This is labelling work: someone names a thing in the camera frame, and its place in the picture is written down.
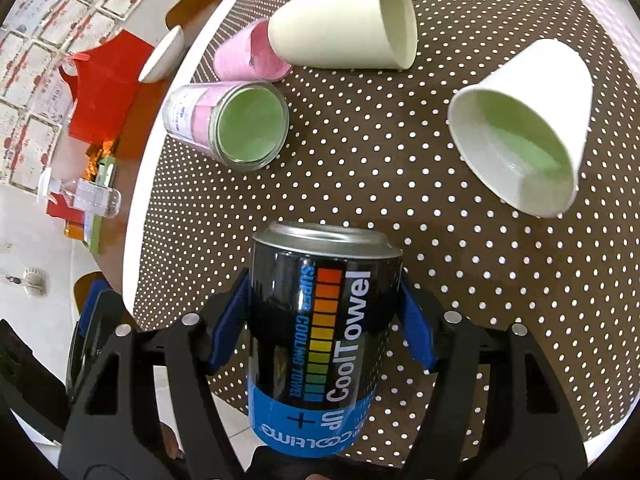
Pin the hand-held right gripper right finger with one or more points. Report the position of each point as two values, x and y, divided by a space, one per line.
416 330

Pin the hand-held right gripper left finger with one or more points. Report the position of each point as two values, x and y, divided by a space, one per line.
226 332

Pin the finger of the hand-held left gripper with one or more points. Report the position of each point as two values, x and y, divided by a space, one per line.
97 320

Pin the black and blue can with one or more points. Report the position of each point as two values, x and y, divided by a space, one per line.
295 340

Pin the clear cup pink sleeve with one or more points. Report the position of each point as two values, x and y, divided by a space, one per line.
190 115

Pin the white cup green inside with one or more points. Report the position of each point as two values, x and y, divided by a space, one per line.
542 85

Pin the cream white cup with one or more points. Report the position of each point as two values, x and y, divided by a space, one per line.
325 30

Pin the brown round stool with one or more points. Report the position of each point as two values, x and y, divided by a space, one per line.
82 290

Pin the green box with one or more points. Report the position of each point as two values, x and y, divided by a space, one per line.
102 232

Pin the clear pump bottle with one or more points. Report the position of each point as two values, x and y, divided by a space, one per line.
95 200

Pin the brown wooden side table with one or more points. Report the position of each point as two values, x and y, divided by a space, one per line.
131 170

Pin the brown polka dot tablecloth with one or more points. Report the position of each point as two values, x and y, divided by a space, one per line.
380 160

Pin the white bowl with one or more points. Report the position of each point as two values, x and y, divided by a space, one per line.
162 57

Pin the wall of framed certificates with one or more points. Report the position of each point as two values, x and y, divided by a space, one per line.
30 60

